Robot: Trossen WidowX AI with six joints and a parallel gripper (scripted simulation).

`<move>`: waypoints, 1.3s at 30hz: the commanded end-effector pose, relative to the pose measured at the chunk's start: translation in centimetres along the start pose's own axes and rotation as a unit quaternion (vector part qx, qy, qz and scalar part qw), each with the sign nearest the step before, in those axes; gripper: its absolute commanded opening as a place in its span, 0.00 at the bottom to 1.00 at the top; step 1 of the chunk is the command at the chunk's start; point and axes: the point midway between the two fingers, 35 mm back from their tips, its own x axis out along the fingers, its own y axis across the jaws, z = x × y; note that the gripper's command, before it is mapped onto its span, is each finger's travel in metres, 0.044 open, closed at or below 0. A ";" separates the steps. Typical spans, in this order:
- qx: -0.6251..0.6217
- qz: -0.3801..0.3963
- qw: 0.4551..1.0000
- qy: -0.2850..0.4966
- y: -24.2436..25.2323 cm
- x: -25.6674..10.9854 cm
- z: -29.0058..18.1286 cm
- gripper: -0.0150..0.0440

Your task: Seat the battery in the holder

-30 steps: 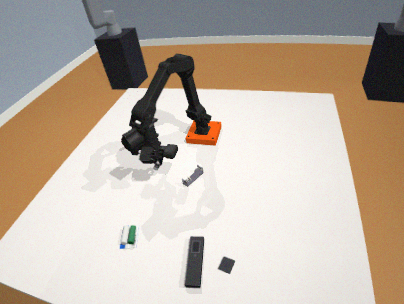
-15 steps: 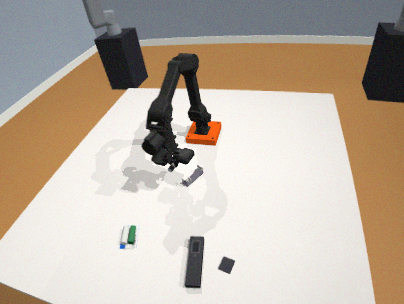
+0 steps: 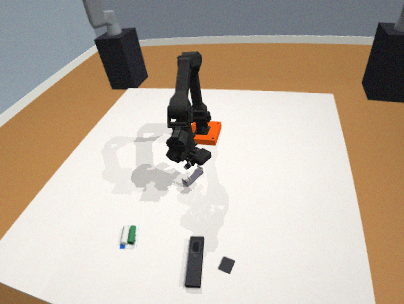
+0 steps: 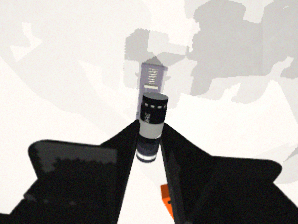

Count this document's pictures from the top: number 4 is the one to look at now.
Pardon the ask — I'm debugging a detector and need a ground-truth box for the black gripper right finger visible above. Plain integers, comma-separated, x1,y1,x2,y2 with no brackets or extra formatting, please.
160,122,282,224

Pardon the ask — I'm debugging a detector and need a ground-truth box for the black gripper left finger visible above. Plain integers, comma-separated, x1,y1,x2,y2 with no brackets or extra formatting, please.
27,119,140,224

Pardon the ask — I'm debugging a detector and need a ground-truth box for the black and grey battery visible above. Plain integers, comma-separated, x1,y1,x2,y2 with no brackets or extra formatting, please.
136,92,169,164

